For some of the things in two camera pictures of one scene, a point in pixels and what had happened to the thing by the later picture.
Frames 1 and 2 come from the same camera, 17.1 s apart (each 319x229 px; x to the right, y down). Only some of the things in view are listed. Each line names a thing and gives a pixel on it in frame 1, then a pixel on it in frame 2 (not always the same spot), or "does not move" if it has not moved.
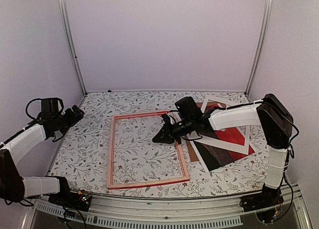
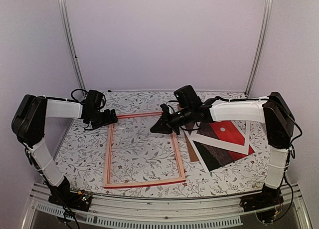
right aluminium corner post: x=267 y=15 does not move
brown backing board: x=192 y=153 does not move
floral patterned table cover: x=110 y=150 does not move
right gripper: x=168 y=135 -> x=164 y=123
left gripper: x=73 y=118 -> x=108 y=120
